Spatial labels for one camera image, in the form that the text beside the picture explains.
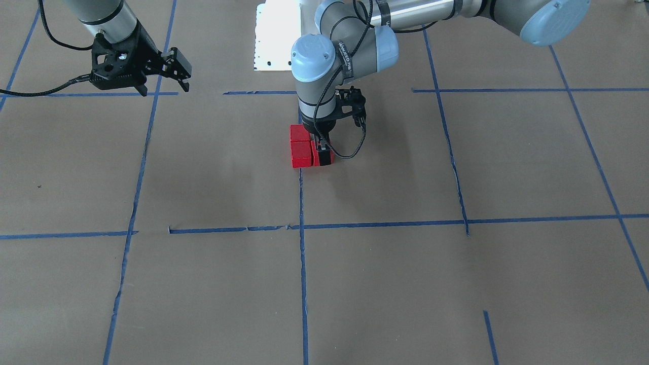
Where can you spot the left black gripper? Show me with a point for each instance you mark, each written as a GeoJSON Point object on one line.
{"type": "Point", "coordinates": [320, 126]}

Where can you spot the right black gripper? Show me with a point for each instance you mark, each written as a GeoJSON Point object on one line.
{"type": "Point", "coordinates": [147, 51]}

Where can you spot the red block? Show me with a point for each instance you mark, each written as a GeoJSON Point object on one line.
{"type": "Point", "coordinates": [301, 154]}
{"type": "Point", "coordinates": [322, 154]}
{"type": "Point", "coordinates": [298, 133]}

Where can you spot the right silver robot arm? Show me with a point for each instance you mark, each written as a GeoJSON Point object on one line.
{"type": "Point", "coordinates": [114, 19]}

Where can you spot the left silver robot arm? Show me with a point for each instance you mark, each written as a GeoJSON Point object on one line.
{"type": "Point", "coordinates": [357, 39]}

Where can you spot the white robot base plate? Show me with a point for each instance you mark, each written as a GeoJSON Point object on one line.
{"type": "Point", "coordinates": [278, 27]}

